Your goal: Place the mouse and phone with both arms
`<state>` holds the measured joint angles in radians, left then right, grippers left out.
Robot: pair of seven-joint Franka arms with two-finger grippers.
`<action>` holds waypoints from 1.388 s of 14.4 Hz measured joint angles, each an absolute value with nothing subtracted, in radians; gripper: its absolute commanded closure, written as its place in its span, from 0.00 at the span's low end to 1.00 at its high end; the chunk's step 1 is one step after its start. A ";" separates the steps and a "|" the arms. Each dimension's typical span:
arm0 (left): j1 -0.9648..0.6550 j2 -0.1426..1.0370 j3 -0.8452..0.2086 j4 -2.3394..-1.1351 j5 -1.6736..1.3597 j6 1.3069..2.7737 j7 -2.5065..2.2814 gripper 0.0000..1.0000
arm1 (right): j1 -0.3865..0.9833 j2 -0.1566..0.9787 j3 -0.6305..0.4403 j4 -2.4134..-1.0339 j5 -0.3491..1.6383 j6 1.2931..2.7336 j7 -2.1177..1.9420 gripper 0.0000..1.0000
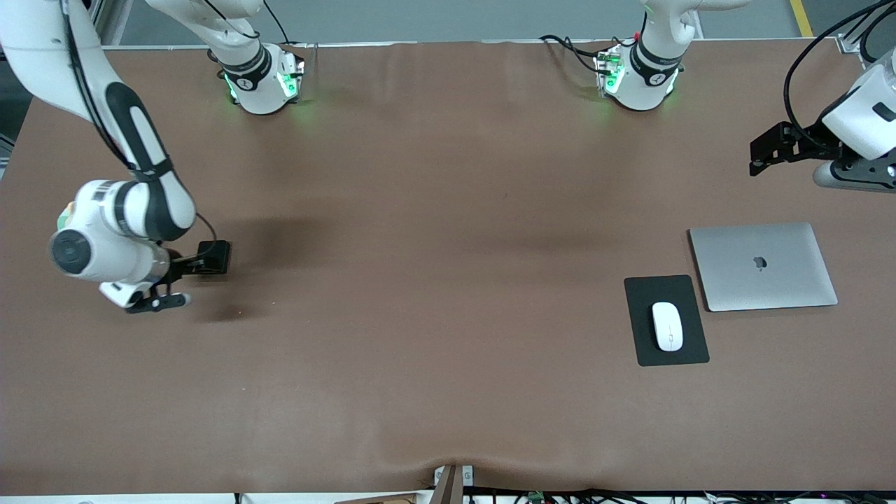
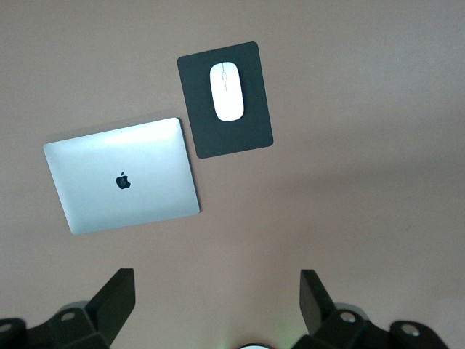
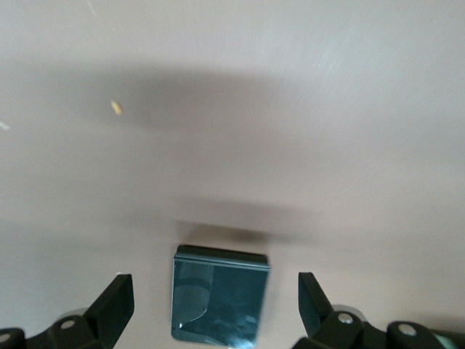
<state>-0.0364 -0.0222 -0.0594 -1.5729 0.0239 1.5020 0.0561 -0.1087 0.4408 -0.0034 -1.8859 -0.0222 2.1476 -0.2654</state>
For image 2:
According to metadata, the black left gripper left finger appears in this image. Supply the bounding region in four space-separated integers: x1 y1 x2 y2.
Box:
0 268 137 349

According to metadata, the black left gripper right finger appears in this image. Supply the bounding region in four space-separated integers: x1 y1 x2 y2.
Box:
299 269 451 349

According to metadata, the white wireless mouse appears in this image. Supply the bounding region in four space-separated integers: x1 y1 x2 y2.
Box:
209 61 245 122

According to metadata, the dark rectangular mouse pad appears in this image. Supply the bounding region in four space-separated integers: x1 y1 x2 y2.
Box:
177 41 274 159

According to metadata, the silver Apple laptop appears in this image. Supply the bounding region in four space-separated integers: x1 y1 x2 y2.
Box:
42 116 201 236

